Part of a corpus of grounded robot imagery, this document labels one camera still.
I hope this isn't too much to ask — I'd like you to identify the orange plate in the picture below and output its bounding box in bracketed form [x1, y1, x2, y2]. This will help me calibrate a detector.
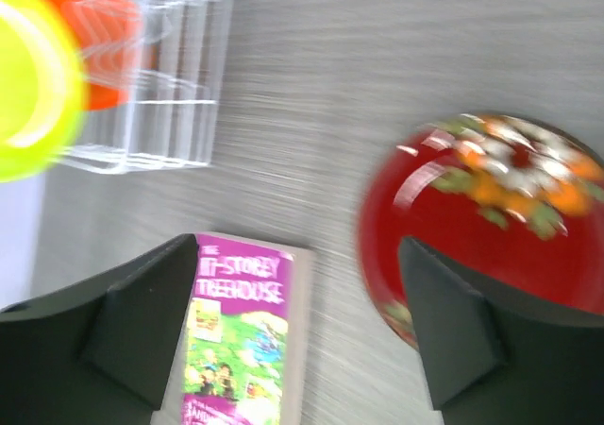
[48, 0, 144, 111]

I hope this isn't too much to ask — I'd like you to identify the lime green plate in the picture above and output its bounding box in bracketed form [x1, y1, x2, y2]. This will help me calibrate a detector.
[1, 0, 88, 182]

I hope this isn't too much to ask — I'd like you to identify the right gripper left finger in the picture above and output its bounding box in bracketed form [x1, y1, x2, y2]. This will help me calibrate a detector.
[1, 234, 198, 425]

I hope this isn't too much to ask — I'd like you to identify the white wire dish rack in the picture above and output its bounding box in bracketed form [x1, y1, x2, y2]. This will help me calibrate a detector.
[61, 0, 234, 175]

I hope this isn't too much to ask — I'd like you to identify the purple treehouse book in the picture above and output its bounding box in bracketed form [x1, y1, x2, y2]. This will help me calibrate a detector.
[180, 232, 314, 425]

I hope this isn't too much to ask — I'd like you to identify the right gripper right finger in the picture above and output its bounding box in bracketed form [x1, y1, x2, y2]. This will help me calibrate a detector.
[398, 237, 603, 425]

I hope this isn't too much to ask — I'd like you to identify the red floral plate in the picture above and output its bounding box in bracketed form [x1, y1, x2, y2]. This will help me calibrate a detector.
[357, 113, 603, 346]

